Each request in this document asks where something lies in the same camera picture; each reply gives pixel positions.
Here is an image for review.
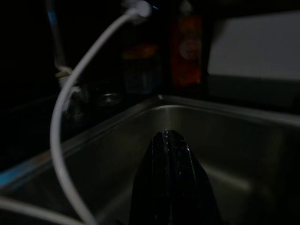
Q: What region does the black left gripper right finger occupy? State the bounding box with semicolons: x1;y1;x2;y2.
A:
167;130;222;225

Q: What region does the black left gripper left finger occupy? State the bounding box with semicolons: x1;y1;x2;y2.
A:
131;130;171;225

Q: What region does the stainless steel sink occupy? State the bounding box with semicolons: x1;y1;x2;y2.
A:
0;93;300;225

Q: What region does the round metal sink cap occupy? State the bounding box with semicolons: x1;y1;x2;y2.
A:
97;91;122;107

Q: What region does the clear plastic container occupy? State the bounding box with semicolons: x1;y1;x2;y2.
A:
121;43;164;96

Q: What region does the orange soap pouch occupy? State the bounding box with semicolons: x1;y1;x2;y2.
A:
170;0;204;89

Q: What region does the white cutting board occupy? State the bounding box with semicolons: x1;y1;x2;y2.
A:
207;11;300;83

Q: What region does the metal faucet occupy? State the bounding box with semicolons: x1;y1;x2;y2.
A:
45;0;85;120

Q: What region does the white hose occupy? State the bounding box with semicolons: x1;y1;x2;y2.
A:
50;0;152;225
0;196;82;225

